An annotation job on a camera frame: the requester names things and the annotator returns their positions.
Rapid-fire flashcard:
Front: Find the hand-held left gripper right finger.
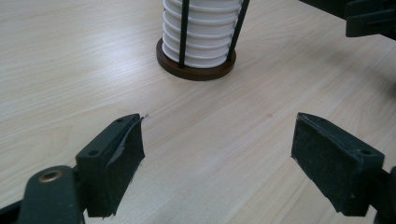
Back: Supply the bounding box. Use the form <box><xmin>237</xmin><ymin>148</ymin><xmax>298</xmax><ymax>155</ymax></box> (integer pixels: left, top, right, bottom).
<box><xmin>290</xmin><ymin>112</ymin><xmax>386</xmax><ymax>217</ymax></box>

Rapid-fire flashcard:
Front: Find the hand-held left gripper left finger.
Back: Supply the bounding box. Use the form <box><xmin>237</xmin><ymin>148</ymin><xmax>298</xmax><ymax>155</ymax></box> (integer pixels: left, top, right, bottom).
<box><xmin>75</xmin><ymin>113</ymin><xmax>146</xmax><ymax>218</ymax></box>

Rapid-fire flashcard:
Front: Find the stack of white paper cups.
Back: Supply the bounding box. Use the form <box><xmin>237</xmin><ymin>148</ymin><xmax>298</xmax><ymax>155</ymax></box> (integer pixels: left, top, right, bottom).
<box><xmin>162</xmin><ymin>0</ymin><xmax>244</xmax><ymax>69</ymax></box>

